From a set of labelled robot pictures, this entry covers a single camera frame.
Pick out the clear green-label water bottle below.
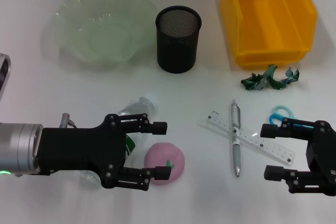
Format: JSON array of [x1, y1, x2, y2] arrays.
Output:
[[78, 92, 160, 187]]

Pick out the yellow plastic bin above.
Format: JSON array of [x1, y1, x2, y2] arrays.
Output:
[[219, 0, 318, 68]]

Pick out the pink toy peach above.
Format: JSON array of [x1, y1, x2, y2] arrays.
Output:
[[143, 142, 186, 185]]

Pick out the wavy green glass fruit plate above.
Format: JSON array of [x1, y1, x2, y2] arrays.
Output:
[[41, 0, 158, 72]]

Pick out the black mesh pen holder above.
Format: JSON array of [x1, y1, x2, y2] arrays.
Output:
[[154, 5, 202, 74]]

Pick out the green plastic wrapper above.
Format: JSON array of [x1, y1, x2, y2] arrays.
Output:
[[240, 63, 300, 92]]

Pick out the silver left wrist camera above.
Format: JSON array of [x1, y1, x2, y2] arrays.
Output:
[[0, 53, 12, 101]]

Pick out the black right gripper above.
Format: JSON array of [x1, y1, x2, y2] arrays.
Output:
[[260, 120, 336, 196]]

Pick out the silver ballpoint pen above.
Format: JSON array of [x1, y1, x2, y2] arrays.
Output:
[[230, 99, 242, 178]]

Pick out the transparent plastic ruler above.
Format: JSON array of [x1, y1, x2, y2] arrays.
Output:
[[197, 110, 296, 166]]

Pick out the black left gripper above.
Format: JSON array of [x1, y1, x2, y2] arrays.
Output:
[[36, 113, 168, 188]]

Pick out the blue handled scissors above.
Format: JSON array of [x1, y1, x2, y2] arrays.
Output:
[[269, 105, 310, 130]]

